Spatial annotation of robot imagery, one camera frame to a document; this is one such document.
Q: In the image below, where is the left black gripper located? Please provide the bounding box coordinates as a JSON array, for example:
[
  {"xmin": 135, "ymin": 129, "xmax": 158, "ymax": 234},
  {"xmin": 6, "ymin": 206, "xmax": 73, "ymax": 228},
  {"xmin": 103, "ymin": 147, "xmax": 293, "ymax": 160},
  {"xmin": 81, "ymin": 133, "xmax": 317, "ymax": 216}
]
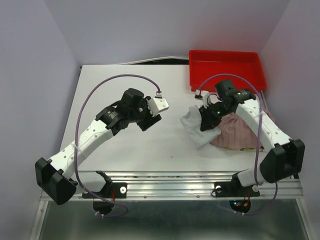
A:
[{"xmin": 129, "ymin": 96, "xmax": 162, "ymax": 132}]

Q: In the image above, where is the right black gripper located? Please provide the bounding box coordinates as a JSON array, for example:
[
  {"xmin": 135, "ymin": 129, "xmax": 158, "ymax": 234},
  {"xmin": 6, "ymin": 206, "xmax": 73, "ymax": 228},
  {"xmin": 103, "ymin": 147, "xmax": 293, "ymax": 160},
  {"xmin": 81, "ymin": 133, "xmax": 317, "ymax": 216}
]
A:
[{"xmin": 198, "ymin": 101, "xmax": 232, "ymax": 132}]

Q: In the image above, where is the white skirt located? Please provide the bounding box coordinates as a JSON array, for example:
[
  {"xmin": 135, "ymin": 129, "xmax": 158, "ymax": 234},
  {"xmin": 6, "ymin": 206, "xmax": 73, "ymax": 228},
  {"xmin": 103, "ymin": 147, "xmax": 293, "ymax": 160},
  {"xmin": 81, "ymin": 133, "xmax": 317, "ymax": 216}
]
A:
[{"xmin": 180, "ymin": 105, "xmax": 221, "ymax": 150}]

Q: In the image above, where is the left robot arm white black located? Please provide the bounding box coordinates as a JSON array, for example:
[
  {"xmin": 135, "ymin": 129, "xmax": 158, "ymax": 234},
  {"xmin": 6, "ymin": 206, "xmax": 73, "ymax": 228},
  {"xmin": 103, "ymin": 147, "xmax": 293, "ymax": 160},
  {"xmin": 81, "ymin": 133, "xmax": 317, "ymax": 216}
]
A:
[{"xmin": 35, "ymin": 88, "xmax": 169, "ymax": 205}]

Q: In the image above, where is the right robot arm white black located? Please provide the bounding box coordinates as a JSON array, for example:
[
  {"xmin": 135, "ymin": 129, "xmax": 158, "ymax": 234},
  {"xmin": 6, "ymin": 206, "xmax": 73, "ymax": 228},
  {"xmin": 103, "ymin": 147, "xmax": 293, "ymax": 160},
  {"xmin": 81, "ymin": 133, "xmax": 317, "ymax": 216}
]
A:
[{"xmin": 195, "ymin": 79, "xmax": 305, "ymax": 195}]

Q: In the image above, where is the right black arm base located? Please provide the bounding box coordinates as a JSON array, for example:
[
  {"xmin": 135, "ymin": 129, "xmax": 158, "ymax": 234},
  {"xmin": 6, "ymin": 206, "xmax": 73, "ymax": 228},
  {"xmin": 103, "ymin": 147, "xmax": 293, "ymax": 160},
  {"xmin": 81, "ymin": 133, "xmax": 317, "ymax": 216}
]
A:
[{"xmin": 211, "ymin": 173, "xmax": 260, "ymax": 215}]

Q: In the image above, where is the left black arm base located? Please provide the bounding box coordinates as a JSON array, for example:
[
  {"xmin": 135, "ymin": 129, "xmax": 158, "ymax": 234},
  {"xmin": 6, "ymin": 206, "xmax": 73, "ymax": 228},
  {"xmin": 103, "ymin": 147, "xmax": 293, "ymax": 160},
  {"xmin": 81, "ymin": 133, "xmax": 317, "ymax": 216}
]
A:
[{"xmin": 81, "ymin": 170, "xmax": 129, "ymax": 218}]

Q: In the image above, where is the pink pleated skirt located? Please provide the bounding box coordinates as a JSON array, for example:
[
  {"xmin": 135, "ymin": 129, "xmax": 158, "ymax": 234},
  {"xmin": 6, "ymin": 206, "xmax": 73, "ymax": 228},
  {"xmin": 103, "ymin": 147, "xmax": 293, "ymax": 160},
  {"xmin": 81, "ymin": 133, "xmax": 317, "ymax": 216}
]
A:
[{"xmin": 210, "ymin": 113, "xmax": 257, "ymax": 150}]

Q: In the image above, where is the red plastic tray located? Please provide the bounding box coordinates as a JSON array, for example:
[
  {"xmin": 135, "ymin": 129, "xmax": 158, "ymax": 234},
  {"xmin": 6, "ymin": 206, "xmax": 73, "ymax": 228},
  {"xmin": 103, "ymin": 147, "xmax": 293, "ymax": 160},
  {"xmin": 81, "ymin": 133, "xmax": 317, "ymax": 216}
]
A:
[{"xmin": 189, "ymin": 49, "xmax": 267, "ymax": 92}]

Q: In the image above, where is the yellow green skirt underneath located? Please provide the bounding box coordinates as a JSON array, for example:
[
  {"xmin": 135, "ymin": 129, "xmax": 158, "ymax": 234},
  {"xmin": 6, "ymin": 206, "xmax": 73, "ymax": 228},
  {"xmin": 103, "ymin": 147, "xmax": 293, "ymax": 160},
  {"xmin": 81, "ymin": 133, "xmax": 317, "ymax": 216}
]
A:
[{"xmin": 227, "ymin": 147, "xmax": 265, "ymax": 152}]

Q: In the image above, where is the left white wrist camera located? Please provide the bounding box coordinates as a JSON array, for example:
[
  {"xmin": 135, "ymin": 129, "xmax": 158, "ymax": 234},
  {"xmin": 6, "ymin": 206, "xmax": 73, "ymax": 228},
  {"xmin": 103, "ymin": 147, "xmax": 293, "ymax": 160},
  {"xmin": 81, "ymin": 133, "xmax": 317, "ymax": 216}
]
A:
[{"xmin": 147, "ymin": 97, "xmax": 170, "ymax": 117}]

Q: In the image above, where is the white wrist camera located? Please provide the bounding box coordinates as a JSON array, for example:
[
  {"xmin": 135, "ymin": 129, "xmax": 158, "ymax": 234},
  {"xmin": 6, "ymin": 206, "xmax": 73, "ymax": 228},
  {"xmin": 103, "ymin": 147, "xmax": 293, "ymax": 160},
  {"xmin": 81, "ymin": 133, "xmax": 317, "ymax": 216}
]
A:
[
  {"xmin": 194, "ymin": 89, "xmax": 212, "ymax": 108},
  {"xmin": 147, "ymin": 97, "xmax": 170, "ymax": 117}
]

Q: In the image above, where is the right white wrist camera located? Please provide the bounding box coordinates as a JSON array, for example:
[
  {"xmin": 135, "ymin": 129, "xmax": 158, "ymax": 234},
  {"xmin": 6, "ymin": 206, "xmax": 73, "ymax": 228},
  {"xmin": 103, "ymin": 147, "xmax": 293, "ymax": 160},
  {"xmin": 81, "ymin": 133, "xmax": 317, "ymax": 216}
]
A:
[{"xmin": 194, "ymin": 89, "xmax": 212, "ymax": 108}]

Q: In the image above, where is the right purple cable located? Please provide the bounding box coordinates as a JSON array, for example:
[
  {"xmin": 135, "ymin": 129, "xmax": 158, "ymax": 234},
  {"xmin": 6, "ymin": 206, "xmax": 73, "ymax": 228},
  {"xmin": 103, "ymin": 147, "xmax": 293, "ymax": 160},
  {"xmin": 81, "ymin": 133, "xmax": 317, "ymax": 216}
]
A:
[{"xmin": 197, "ymin": 73, "xmax": 279, "ymax": 216}]

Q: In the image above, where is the aluminium rail frame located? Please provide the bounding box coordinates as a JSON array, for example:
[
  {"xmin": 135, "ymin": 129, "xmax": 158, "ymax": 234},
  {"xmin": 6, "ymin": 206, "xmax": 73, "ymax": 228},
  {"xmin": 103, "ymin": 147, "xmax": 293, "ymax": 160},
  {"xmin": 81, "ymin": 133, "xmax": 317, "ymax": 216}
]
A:
[{"xmin": 29, "ymin": 92, "xmax": 311, "ymax": 240}]

